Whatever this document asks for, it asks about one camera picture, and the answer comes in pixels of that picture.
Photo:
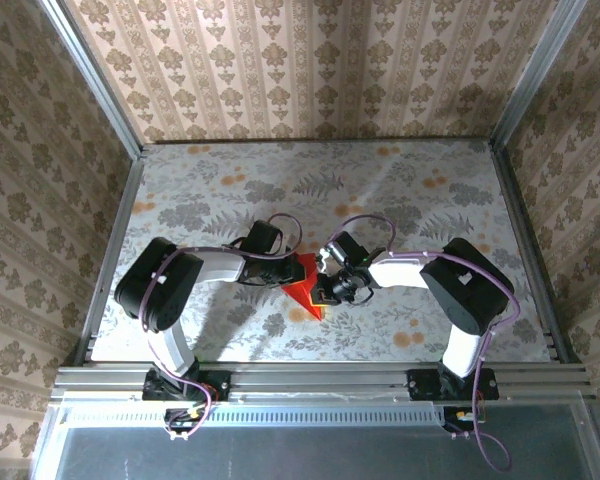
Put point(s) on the red square paper sheet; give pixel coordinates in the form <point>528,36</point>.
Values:
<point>300,296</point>

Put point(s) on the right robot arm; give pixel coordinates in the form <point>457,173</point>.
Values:
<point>465,285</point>

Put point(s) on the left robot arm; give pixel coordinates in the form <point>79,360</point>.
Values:
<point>155,285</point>

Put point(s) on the grey metal panel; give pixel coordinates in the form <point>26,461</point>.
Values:
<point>305,455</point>

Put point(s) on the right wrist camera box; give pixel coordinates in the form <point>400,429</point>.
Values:
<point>345,250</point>

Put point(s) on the aluminium table edge rail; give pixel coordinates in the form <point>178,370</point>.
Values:
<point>320,382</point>

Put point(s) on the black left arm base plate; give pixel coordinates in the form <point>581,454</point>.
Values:
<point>220,385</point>

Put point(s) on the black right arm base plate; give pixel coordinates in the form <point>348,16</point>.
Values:
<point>422,385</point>

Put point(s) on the aluminium table side rail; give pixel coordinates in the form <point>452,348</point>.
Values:
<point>527,240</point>
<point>115,250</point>

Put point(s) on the aluminium frame post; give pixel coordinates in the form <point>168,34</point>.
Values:
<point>95,85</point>
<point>535,70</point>

